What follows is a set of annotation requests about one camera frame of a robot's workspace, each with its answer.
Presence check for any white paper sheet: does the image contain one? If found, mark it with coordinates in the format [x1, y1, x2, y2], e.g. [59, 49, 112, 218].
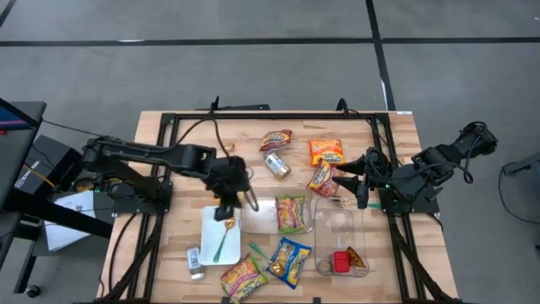
[44, 189, 97, 252]

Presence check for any grey chair base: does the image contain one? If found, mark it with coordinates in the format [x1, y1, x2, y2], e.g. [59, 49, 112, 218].
[501, 151, 540, 187]

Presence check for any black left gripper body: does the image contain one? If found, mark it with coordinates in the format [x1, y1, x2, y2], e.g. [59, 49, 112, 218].
[203, 155, 253, 209]

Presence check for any black box white logo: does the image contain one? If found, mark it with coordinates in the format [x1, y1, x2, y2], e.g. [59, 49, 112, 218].
[14, 133, 84, 199]

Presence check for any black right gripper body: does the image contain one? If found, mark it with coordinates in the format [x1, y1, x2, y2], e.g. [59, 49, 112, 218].
[356, 146, 392, 211]

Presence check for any yellow cable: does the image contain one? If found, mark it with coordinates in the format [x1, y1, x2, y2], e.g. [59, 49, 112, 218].
[23, 164, 57, 189]

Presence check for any narrow clear plastic bin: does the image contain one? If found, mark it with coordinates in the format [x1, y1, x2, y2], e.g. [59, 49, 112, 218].
[313, 197, 372, 279]

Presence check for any white plastic tray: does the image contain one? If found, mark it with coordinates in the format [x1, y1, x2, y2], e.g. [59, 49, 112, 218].
[197, 205, 243, 266]

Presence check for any black curved floor cable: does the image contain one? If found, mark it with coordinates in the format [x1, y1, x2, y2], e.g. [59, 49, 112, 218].
[497, 161, 540, 223]

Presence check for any silver tin can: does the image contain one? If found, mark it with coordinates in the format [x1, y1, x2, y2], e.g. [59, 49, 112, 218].
[263, 150, 293, 181]

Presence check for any blue monitor screen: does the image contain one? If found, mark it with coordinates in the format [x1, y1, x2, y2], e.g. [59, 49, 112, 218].
[0, 105, 33, 131]

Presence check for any white label spice jar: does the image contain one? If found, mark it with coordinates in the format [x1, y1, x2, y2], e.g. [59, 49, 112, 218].
[186, 244, 207, 281]

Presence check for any red green noodle packet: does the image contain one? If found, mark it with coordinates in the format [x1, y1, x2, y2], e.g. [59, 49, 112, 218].
[219, 252, 270, 304]

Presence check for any red lid spice jar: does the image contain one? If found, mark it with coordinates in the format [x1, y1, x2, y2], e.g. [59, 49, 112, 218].
[316, 250, 352, 275]

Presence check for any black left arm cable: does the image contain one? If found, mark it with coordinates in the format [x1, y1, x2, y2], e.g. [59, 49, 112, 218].
[175, 117, 232, 160]

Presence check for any wide clear plastic bin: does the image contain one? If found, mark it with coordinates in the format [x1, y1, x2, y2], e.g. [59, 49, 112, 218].
[240, 183, 316, 235]

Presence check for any dark red noodle packet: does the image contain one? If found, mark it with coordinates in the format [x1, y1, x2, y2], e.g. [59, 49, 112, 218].
[258, 129, 294, 153]

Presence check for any orange noodle packet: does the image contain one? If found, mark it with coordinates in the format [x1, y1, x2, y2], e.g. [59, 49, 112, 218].
[309, 138, 347, 167]

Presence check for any black aluminium table frame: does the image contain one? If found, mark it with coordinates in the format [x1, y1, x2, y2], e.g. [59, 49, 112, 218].
[96, 95, 465, 304]

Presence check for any black desk leg beam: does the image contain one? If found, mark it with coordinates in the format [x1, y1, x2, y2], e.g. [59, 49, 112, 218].
[0, 188, 114, 240]

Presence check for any thin black floor cable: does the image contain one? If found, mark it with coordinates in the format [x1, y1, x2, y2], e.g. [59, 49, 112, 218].
[41, 119, 100, 138]

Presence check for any yellow noodle packet green edge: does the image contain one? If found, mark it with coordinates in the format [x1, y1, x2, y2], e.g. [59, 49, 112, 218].
[274, 193, 308, 235]

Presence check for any blue yellow noodle packet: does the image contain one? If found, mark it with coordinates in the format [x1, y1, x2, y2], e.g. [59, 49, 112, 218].
[266, 236, 312, 290]

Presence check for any thick black base cable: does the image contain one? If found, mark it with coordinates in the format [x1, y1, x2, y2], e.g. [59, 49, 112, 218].
[107, 213, 138, 292]

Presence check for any black desk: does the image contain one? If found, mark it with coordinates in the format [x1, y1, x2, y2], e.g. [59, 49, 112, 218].
[0, 97, 47, 212]

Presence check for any red yellow noodle packet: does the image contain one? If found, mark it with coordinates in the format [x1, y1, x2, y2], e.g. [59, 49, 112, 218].
[306, 159, 345, 198]

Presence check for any brown orange snack packet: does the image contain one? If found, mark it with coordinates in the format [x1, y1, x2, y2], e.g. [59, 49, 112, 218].
[345, 246, 367, 270]

